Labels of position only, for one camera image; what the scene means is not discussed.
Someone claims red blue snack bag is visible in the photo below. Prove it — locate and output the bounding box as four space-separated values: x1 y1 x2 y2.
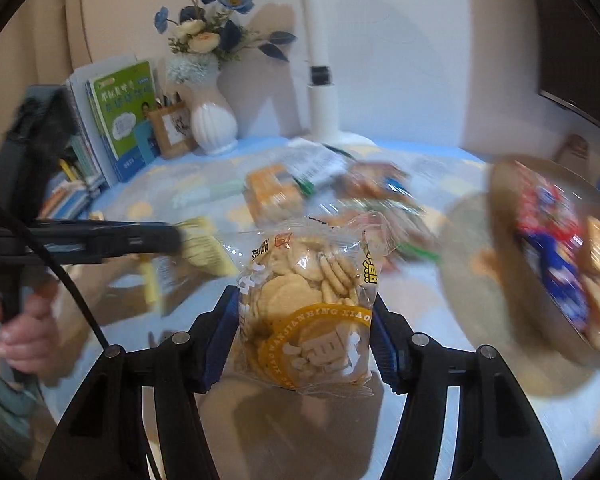
515 162 588 332

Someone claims green and blue textbook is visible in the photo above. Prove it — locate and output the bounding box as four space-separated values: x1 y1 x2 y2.
66 55 157 188

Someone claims yellow cake snack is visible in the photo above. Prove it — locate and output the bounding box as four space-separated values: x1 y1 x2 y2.
138 217 237 315

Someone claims brown snack pack blue label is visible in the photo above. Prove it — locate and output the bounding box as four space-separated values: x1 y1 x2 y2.
338 162 415 205

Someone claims blue and cream flower bouquet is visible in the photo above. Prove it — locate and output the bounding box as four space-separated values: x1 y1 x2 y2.
154 0 297 84

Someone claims red rice cracker pack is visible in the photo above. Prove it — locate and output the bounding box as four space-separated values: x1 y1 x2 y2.
318 209 400 274

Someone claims pale green flat snack packet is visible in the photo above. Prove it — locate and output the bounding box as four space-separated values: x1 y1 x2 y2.
171 179 245 209

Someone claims amber glass snack bowl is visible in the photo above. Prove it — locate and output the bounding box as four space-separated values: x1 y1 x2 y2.
488 156 600 368

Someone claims person's left hand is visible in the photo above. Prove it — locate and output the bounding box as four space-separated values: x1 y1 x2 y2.
0 276 59 375

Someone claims orange bread snack pack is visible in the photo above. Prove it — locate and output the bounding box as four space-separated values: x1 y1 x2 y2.
244 164 304 226

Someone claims white desk lamp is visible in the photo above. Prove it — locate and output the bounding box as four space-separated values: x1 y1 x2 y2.
300 0 374 148

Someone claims round biscuits clear bag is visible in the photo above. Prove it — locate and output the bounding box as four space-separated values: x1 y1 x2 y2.
237 219 378 396

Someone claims small blue card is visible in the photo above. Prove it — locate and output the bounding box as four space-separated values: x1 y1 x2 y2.
133 119 160 166

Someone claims wooden pen holder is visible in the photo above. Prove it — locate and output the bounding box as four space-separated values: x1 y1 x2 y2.
148 102 198 159

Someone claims stack of books at left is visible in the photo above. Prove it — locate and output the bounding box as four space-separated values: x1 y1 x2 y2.
38 134 107 220

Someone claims brown bar green wrapper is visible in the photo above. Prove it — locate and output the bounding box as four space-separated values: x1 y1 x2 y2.
365 200 440 262

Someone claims small brown figurine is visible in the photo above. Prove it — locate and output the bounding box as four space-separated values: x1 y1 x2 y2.
554 134 590 166

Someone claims white ribbed ceramic vase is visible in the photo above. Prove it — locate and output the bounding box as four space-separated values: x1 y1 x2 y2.
184 72 238 156

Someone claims green white label snack pack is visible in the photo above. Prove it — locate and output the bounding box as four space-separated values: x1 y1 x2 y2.
283 139 354 188

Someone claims black cable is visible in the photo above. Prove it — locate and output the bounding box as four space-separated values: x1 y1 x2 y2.
0 198 164 480

